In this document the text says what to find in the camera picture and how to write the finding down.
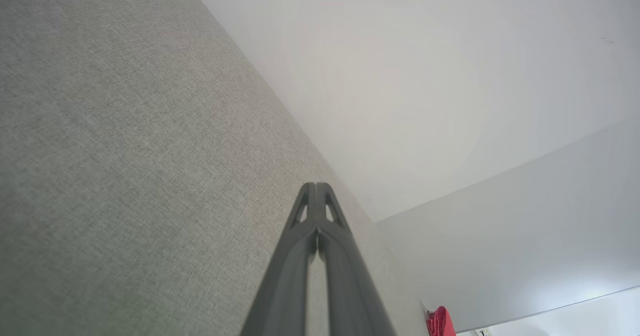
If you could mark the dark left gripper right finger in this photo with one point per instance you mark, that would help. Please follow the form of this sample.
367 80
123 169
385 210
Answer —
350 286

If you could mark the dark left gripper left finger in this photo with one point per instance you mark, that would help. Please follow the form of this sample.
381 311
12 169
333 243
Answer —
285 286

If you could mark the red white basketball jersey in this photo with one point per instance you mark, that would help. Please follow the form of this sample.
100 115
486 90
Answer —
440 322

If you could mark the grey fabric sofa cushion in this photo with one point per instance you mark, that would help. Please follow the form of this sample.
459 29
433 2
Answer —
125 151

